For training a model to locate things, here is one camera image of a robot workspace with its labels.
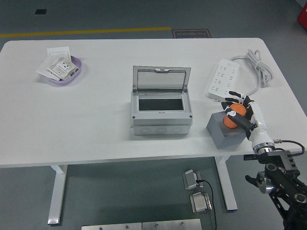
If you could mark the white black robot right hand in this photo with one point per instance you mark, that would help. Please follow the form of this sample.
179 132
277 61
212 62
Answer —
259 134

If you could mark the orange cylinder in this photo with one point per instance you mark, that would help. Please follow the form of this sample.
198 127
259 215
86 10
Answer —
238 109

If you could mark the grey box with clear lid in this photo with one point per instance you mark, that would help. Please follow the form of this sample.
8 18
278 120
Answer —
160 119

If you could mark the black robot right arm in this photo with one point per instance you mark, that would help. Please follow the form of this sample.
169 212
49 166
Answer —
287 182

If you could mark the grey cube with round hole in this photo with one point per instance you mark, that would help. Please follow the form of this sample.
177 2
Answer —
220 134

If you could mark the silver floor socket box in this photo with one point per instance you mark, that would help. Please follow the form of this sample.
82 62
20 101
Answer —
190 179
199 203

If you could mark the black table control panel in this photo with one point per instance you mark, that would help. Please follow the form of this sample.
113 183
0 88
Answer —
249 157

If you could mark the white table leg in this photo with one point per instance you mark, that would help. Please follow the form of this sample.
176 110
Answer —
226 184
57 191

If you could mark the white power strip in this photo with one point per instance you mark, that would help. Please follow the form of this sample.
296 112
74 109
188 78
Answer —
221 76

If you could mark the dark floor sign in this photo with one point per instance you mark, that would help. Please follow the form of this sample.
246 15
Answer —
192 34

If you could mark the red object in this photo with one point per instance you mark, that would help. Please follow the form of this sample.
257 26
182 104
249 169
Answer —
302 15

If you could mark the grey metal plate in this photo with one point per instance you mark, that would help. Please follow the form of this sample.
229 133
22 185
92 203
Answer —
170 225
110 226

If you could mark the purple plastic tray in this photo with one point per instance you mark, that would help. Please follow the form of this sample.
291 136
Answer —
79 65

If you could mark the yellow floor tape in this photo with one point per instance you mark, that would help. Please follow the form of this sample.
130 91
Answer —
84 31

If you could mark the printed socket panel packet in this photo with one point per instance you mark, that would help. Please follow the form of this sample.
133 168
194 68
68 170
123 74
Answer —
61 68

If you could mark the black floor hatch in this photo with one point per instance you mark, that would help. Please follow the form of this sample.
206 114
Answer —
40 11

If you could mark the white square switch plate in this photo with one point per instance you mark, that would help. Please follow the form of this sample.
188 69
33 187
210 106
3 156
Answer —
58 51

